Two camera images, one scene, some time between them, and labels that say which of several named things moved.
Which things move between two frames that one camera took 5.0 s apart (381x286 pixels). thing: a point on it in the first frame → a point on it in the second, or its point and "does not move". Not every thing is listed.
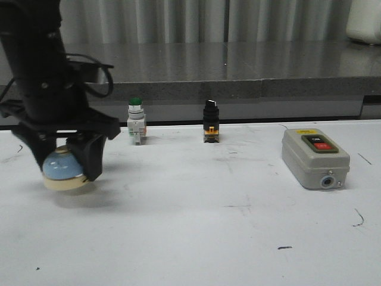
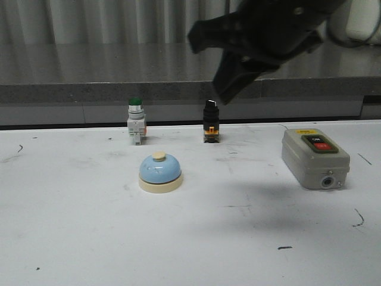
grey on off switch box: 316,159 does not move
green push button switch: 136,120 does not move
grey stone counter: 185,82 does not move
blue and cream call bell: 62,171 → 160,173
